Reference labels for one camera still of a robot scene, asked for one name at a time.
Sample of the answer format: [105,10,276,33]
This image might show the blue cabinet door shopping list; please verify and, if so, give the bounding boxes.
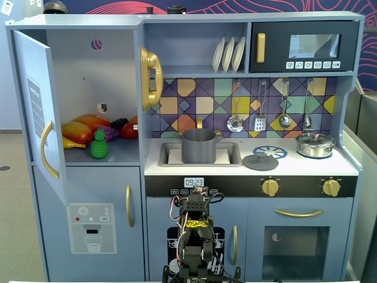
[13,29,70,207]

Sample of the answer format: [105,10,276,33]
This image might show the gray plastic pot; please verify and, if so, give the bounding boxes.
[177,129,222,164]

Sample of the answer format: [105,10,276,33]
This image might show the gray toy sink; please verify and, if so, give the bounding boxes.
[158,141,243,168]

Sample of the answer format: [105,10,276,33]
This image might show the digital clock display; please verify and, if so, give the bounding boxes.
[184,177,205,189]

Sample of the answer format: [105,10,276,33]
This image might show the steel skimmer spoon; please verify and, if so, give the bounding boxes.
[226,80,244,133]

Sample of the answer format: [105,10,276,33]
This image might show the red toy tomato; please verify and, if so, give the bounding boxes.
[120,122,140,140]

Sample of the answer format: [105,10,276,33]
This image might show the black toy grapes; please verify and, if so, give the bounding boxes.
[110,117,130,132]

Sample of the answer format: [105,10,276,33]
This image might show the steel slotted spatula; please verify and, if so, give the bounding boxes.
[254,80,267,133]

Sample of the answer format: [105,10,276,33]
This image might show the gray pot lid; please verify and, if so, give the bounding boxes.
[242,147,279,172]

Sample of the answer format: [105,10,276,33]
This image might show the purple toy grapes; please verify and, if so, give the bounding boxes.
[98,126,121,143]

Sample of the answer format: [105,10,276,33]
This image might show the blue dishwasher door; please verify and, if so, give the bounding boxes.
[146,196,249,281]

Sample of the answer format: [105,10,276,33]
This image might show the white toy plate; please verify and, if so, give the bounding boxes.
[231,36,246,73]
[221,37,236,73]
[212,37,226,73]

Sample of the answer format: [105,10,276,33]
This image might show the gold toy telephone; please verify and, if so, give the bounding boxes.
[139,46,164,112]

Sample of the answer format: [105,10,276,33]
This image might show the gold stove knob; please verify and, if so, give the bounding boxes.
[260,177,281,198]
[321,177,343,198]

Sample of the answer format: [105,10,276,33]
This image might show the large orange red mango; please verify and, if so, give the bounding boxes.
[72,114,113,134]

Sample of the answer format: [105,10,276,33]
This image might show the steel ladle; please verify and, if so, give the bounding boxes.
[278,78,292,129]

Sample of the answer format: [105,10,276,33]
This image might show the yellow red mango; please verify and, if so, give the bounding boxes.
[61,121,95,146]

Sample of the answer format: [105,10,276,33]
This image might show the blue oven door with window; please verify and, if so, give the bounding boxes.
[247,198,353,281]

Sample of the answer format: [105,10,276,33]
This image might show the yellow toy banana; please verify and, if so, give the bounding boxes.
[62,137,88,150]

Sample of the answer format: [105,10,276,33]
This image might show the small steel spoon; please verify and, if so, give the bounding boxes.
[303,78,315,129]

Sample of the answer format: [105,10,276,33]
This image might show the steel pot with lid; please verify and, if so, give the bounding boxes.
[295,132,337,157]

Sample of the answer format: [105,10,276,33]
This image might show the black microwave door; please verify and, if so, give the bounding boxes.
[249,21,361,73]

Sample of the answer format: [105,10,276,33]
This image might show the blue fridge door ice dispenser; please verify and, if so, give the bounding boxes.
[32,165,145,282]

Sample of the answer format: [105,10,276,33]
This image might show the blue wooden play kitchen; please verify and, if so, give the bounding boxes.
[5,11,366,282]

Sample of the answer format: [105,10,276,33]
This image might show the gray partition panel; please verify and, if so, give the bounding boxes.
[342,78,377,283]

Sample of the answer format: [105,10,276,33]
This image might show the black helmet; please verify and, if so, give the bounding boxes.
[42,0,70,15]

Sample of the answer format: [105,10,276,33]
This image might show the black camera cable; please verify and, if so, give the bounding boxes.
[205,192,234,283]

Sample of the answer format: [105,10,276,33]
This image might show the red black servo cable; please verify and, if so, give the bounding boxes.
[170,196,190,266]

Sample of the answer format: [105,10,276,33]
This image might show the gold fridge door handle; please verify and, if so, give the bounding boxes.
[125,185,135,228]

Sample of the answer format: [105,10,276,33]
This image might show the gold dishwasher door handle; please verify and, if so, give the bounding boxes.
[232,225,239,266]

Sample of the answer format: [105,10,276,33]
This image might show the gold microwave handle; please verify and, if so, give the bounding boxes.
[256,32,266,64]

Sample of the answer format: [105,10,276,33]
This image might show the gold oven door handle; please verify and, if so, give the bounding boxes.
[273,208,325,219]

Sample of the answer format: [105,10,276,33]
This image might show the curved gold door handle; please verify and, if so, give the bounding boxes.
[39,120,60,180]

